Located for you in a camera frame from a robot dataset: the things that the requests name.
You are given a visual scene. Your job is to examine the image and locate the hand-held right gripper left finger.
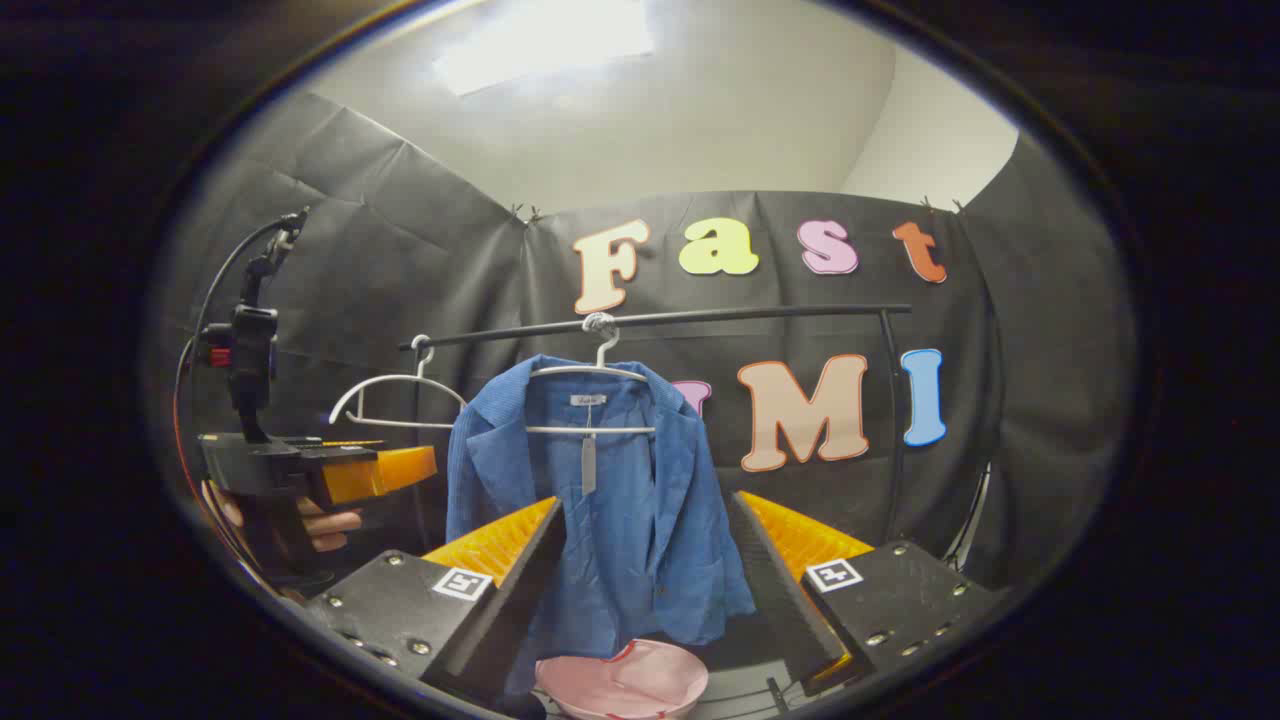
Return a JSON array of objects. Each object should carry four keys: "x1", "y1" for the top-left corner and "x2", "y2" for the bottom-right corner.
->
[{"x1": 300, "y1": 497, "x2": 567, "y2": 711}]

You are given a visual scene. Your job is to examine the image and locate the white plastic hanger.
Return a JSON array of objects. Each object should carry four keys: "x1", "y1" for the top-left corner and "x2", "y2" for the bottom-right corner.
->
[
  {"x1": 526, "y1": 312, "x2": 659, "y2": 439},
  {"x1": 327, "y1": 334, "x2": 471, "y2": 432}
]

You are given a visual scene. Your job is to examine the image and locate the black clothes rack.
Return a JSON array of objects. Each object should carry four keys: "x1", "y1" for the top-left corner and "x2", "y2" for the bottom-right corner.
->
[{"x1": 398, "y1": 303, "x2": 916, "y2": 553}]

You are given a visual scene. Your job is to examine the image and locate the blue shirt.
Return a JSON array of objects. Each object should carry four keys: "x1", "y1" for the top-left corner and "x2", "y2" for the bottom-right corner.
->
[{"x1": 445, "y1": 353, "x2": 759, "y2": 697}]

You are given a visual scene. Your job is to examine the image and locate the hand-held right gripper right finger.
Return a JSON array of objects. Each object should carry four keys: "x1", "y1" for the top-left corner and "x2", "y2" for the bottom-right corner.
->
[{"x1": 727, "y1": 490, "x2": 1001, "y2": 697}]

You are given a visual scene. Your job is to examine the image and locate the ceiling light panel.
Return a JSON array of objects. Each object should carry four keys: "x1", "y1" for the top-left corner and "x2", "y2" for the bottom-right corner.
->
[{"x1": 432, "y1": 0, "x2": 657, "y2": 99}]

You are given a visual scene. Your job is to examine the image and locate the black backdrop cloth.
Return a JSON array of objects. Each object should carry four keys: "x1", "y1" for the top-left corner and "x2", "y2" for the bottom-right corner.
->
[{"x1": 160, "y1": 90, "x2": 1137, "y2": 601}]

